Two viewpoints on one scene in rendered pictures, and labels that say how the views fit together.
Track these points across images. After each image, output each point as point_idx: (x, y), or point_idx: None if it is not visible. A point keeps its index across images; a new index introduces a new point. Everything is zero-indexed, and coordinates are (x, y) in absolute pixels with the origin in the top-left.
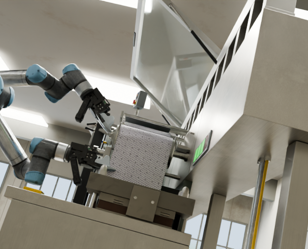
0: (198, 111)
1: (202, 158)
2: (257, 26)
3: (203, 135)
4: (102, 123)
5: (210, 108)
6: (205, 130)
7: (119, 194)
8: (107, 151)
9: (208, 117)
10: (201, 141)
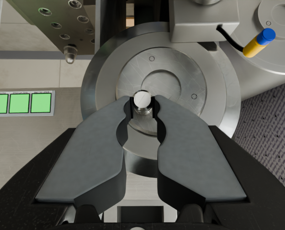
0: (171, 220)
1: None
2: None
3: (26, 128)
4: (76, 126)
5: (20, 168)
6: (22, 134)
7: None
8: (170, 11)
9: (15, 151)
10: (38, 123)
